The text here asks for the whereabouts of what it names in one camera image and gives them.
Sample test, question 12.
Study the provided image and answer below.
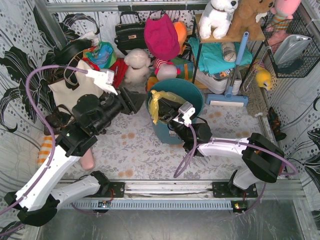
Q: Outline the yellow trash bag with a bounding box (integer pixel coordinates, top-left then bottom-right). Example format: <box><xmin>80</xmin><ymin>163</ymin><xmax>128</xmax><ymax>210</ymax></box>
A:
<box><xmin>148</xmin><ymin>89</ymin><xmax>188</xmax><ymax>126</ymax></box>

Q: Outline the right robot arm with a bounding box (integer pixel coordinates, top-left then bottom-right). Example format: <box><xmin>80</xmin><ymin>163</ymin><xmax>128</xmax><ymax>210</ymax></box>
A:
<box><xmin>156</xmin><ymin>98</ymin><xmax>284</xmax><ymax>199</ymax></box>

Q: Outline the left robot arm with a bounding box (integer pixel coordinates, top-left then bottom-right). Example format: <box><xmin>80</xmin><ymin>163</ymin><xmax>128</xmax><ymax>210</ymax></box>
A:
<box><xmin>4</xmin><ymin>87</ymin><xmax>147</xmax><ymax>227</ymax></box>

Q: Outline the teal trash bin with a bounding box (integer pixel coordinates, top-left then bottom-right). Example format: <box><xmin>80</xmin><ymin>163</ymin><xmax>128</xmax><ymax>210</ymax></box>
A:
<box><xmin>145</xmin><ymin>78</ymin><xmax>204</xmax><ymax>145</ymax></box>

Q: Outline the colorful patterned bag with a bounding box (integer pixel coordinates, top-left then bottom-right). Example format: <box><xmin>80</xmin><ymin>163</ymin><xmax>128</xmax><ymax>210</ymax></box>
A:
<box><xmin>82</xmin><ymin>41</ymin><xmax>117</xmax><ymax>70</ymax></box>

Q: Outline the cream canvas tote bag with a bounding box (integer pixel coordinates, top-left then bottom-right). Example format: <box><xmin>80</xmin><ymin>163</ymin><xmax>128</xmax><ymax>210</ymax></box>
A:
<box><xmin>47</xmin><ymin>59</ymin><xmax>106</xmax><ymax>111</ymax></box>

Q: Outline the magenta fuzzy bag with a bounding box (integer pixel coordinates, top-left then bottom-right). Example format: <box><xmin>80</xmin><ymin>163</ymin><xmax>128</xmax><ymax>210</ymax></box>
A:
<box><xmin>144</xmin><ymin>13</ymin><xmax>180</xmax><ymax>61</ymax></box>

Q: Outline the red cloth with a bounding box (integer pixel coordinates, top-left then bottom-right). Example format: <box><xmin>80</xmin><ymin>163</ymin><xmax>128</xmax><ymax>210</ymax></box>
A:
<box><xmin>88</xmin><ymin>58</ymin><xmax>129</xmax><ymax>88</ymax></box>

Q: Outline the white lamb plush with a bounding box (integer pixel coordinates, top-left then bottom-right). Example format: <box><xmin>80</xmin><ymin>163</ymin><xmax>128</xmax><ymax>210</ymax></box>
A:
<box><xmin>124</xmin><ymin>48</ymin><xmax>151</xmax><ymax>84</ymax></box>

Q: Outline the pink pig plush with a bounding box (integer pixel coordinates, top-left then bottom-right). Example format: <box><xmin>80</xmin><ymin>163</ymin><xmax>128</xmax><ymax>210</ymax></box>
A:
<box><xmin>153</xmin><ymin>58</ymin><xmax>181</xmax><ymax>81</ymax></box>

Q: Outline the rainbow striped cloth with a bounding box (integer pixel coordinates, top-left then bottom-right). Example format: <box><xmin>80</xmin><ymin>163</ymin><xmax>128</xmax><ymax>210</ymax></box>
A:
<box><xmin>146</xmin><ymin>57</ymin><xmax>196</xmax><ymax>92</ymax></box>

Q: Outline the black leather handbag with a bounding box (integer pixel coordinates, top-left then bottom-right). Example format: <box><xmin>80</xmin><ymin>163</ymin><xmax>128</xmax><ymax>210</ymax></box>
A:
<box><xmin>114</xmin><ymin>11</ymin><xmax>148</xmax><ymax>56</ymax></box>

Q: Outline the pink cylinder toy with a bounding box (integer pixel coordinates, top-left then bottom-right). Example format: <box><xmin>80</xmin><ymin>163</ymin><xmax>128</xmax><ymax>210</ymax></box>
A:
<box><xmin>79</xmin><ymin>148</ymin><xmax>95</xmax><ymax>171</ymax></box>

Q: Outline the teal folded cloth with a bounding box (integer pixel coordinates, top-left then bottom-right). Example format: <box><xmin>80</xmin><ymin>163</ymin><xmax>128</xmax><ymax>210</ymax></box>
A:
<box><xmin>188</xmin><ymin>37</ymin><xmax>253</xmax><ymax>75</ymax></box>

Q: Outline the orange plush toy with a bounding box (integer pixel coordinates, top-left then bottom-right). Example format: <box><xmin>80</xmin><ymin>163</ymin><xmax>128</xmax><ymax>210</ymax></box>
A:
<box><xmin>173</xmin><ymin>21</ymin><xmax>187</xmax><ymax>55</ymax></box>

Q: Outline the orange checkered towel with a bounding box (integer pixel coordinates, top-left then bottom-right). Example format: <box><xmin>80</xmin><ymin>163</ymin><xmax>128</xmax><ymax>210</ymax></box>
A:
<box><xmin>37</xmin><ymin>135</ymin><xmax>53</xmax><ymax>167</ymax></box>

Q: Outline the yellow duck plush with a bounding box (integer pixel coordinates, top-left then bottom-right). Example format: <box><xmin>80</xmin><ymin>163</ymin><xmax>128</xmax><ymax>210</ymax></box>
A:
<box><xmin>252</xmin><ymin>61</ymin><xmax>272</xmax><ymax>91</ymax></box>

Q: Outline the white husky plush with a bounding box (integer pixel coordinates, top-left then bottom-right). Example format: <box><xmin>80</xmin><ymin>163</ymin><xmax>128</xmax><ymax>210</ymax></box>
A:
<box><xmin>199</xmin><ymin>0</ymin><xmax>239</xmax><ymax>40</ymax></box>

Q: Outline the black shelf rack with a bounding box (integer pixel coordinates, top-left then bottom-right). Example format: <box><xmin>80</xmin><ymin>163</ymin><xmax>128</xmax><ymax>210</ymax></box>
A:
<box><xmin>189</xmin><ymin>14</ymin><xmax>266</xmax><ymax>84</ymax></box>

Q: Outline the brown dog plush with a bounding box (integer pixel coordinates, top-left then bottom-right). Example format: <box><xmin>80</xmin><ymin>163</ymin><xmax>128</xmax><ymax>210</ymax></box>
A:
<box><xmin>227</xmin><ymin>0</ymin><xmax>275</xmax><ymax>41</ymax></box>

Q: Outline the silver pouch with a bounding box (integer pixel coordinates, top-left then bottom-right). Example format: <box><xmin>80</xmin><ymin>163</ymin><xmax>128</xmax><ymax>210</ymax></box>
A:
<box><xmin>273</xmin><ymin>34</ymin><xmax>312</xmax><ymax>65</ymax></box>

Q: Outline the pink plush toy top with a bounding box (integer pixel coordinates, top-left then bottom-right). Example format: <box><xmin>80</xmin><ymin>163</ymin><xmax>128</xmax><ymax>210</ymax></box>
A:
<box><xmin>270</xmin><ymin>0</ymin><xmax>301</xmax><ymax>30</ymax></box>

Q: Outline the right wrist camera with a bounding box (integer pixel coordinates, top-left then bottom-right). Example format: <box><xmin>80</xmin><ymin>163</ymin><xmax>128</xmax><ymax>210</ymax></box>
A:
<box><xmin>177</xmin><ymin>101</ymin><xmax>196</xmax><ymax>127</ymax></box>

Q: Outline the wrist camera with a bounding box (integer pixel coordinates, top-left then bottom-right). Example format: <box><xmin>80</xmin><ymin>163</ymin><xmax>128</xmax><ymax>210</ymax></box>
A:
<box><xmin>177</xmin><ymin>101</ymin><xmax>196</xmax><ymax>127</ymax></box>
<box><xmin>85</xmin><ymin>69</ymin><xmax>118</xmax><ymax>96</ymax></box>

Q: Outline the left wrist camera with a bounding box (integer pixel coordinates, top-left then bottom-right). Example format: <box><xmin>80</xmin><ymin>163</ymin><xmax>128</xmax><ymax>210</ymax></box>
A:
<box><xmin>85</xmin><ymin>69</ymin><xmax>118</xmax><ymax>96</ymax></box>

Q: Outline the black wire basket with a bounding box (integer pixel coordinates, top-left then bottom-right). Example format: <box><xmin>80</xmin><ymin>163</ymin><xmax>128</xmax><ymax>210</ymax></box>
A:
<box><xmin>261</xmin><ymin>11</ymin><xmax>320</xmax><ymax>79</ymax></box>

